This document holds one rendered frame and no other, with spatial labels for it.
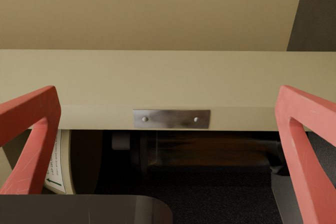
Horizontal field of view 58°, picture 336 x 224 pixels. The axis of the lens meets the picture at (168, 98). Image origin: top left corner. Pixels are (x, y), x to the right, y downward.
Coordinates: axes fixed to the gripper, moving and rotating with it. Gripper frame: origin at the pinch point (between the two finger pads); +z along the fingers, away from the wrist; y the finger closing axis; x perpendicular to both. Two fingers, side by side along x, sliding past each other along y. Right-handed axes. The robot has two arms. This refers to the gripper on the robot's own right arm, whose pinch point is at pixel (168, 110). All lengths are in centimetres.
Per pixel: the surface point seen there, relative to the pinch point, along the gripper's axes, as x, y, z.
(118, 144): 23.5, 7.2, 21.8
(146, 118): 10.2, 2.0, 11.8
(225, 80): 8.9, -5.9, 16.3
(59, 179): 21.5, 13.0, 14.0
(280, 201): 35.8, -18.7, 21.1
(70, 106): 9.1, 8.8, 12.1
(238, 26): 19, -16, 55
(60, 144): 17.4, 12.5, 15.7
